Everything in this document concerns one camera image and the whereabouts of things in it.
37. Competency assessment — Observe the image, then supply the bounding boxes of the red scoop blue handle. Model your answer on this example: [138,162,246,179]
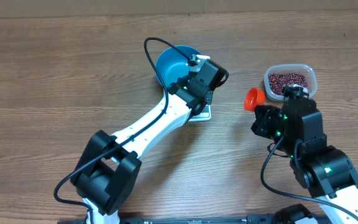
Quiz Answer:
[244,88,265,111]

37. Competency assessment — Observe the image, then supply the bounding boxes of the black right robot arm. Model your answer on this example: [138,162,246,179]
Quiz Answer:
[251,97,358,223]

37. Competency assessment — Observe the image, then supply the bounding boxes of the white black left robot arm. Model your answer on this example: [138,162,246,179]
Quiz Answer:
[70,59,229,223]

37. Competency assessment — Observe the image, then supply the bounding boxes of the white digital kitchen scale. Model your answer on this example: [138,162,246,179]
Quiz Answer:
[188,105,211,122]

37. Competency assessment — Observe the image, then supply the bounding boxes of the teal plastic bowl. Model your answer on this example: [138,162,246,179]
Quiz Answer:
[155,45,202,87]

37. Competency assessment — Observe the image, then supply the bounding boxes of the red adzuki beans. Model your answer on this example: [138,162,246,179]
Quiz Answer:
[268,73,308,95]

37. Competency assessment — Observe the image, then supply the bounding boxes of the clear plastic food container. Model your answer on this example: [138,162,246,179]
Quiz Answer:
[264,63,318,101]

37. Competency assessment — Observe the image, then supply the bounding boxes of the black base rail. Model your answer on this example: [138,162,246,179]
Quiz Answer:
[57,203,326,224]

